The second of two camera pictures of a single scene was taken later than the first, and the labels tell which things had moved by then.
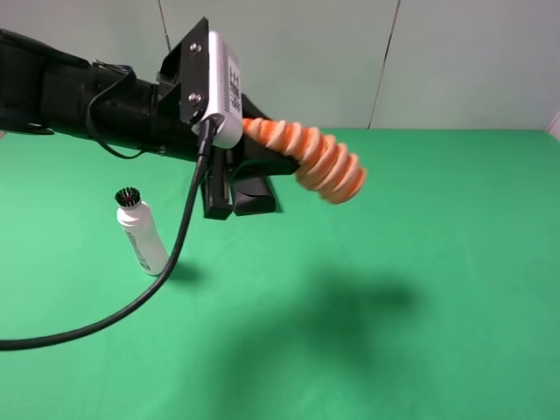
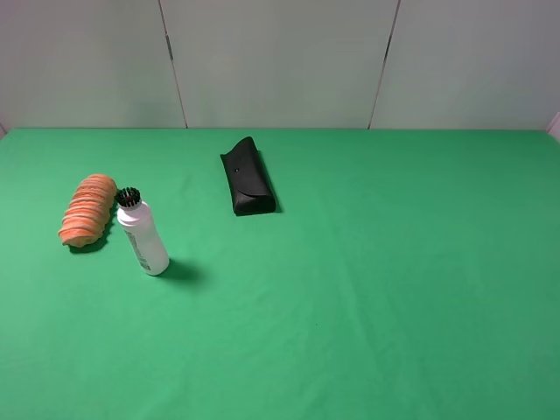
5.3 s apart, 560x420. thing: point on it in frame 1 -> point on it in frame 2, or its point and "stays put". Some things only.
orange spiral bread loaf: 327,169 -> 86,218
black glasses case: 254,195 stays put
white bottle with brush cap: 138,219 stays put
